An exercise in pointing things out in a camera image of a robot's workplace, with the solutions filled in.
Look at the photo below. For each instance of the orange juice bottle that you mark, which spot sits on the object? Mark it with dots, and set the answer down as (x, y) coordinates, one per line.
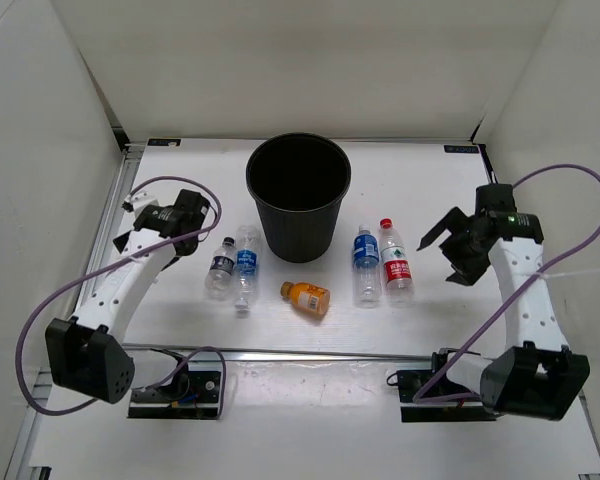
(306, 297)

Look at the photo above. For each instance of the red cap water bottle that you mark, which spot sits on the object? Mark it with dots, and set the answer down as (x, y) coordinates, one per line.
(396, 268)

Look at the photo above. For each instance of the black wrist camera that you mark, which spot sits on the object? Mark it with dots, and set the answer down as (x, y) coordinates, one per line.
(193, 205)
(496, 197)

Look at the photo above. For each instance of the black plastic waste bin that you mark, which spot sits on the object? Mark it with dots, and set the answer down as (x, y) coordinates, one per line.
(298, 182)

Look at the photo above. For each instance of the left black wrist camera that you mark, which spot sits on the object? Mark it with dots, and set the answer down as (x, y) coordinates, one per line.
(193, 205)

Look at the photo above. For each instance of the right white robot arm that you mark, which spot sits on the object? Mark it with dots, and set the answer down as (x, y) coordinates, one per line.
(537, 375)

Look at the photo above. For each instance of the small black cap water bottle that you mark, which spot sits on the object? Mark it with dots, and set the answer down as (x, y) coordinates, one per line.
(219, 277)

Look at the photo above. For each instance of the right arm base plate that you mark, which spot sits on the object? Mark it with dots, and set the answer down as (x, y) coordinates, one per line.
(457, 410)

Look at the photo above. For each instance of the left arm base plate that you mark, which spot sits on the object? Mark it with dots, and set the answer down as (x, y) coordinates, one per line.
(194, 393)

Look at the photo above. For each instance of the tall white cap water bottle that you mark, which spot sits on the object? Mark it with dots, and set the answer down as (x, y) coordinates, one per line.
(248, 246)

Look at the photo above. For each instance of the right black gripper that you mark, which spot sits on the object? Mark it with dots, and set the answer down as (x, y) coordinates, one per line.
(467, 270)

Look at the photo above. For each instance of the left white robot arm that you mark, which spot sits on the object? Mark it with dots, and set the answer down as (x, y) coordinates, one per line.
(85, 351)

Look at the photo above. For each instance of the aluminium table frame rail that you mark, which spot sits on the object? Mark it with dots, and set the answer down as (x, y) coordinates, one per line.
(251, 354)

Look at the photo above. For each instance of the blue cap water bottle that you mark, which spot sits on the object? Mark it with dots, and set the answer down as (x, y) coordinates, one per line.
(366, 268)

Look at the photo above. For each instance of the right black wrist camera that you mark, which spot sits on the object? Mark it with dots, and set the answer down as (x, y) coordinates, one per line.
(496, 197)

